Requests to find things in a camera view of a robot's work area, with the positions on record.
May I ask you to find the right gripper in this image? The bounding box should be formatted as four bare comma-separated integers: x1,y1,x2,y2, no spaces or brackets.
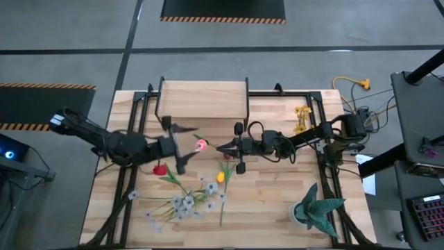
215,122,264,175

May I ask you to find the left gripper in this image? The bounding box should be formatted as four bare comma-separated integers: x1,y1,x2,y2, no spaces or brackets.
157,115,200,175

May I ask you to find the dark maroon artificial tulip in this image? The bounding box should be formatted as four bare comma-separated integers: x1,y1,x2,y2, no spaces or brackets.
217,152,237,227

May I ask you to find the pink artificial tulip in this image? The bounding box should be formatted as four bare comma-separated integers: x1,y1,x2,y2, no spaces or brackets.
192,133,219,153

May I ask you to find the red artificial tulip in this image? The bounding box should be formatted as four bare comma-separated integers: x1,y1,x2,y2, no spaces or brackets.
152,164,190,197

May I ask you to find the white artificial flower bunch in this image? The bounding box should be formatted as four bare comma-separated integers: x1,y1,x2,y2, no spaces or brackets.
127,175,228,234

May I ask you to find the yellow artificial flower bunch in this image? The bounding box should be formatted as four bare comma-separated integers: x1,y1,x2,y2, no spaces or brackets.
293,105,314,136

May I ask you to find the snake plant in white pot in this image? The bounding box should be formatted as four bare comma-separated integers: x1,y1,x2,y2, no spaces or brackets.
290,183,347,240

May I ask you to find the black hazard-striped floor mat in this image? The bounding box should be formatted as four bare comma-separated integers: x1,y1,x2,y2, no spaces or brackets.
0,82,97,132
160,0,287,24

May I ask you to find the white paper sheet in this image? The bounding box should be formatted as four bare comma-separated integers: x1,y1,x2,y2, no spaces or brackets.
355,153,377,196

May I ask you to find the black metal bar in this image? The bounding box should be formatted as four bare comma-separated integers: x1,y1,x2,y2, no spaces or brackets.
358,134,444,178

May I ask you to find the black computer tower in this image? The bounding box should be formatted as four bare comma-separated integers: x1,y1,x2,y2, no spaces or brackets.
0,133,31,163

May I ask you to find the black side desk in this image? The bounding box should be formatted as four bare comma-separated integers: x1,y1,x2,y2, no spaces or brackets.
391,71,444,167

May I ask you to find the backlit black keyboard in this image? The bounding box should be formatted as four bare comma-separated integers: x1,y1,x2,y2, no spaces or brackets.
409,193,444,242

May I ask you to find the wooden shelf black metal frame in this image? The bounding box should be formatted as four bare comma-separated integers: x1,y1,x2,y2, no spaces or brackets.
154,76,250,132

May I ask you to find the black aluminium rig frame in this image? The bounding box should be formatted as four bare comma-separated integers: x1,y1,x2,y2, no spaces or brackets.
79,82,374,250

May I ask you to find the yellow power cable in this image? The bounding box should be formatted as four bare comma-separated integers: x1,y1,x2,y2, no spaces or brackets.
332,76,371,117

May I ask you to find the black diagonal metal post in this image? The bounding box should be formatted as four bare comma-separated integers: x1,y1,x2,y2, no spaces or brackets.
405,48,444,85

